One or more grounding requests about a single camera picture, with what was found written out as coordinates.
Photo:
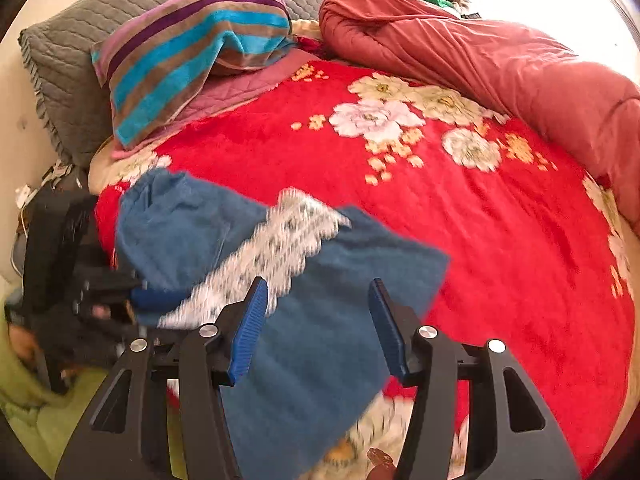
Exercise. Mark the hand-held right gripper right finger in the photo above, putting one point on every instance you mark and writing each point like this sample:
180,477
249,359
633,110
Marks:
387,332

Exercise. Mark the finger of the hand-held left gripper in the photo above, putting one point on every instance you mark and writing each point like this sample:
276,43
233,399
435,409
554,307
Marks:
117,276
152,299

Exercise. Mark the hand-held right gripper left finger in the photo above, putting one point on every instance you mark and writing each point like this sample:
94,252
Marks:
247,332

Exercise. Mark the blue denim pants lace trim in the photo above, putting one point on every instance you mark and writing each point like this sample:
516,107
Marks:
325,335

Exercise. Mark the red floral blanket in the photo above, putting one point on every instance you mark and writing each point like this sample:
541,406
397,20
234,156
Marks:
500,260

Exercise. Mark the green fleece cloth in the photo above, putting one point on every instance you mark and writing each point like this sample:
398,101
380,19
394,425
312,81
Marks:
30,425

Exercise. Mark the large grey quilted pillow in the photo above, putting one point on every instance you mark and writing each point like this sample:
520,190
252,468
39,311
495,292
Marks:
65,60

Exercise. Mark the striped towel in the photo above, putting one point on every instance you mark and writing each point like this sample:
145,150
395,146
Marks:
165,75

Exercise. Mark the pink quilted pillow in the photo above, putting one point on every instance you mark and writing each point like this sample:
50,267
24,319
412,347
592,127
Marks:
240,90

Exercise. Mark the pink-red quilt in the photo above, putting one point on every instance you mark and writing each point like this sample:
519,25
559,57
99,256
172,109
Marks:
500,60

